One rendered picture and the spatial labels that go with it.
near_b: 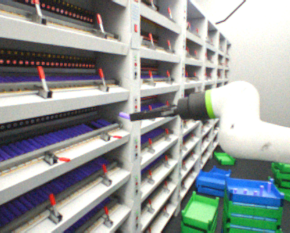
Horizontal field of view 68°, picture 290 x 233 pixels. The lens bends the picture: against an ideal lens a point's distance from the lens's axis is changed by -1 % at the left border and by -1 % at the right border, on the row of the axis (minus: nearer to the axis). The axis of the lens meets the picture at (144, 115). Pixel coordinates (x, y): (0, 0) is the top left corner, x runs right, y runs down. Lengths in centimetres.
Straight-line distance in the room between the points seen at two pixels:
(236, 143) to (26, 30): 59
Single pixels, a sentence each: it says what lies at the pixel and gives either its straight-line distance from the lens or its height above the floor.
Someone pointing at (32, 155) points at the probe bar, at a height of 93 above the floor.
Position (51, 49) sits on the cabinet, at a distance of 94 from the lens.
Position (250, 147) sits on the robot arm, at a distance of 57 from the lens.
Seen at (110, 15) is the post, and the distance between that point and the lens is 108.
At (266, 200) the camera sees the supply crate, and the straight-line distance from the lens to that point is 154.
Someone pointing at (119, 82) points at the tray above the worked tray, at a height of 113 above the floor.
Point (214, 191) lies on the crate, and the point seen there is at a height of 4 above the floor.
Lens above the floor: 116
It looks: 11 degrees down
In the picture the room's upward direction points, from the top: straight up
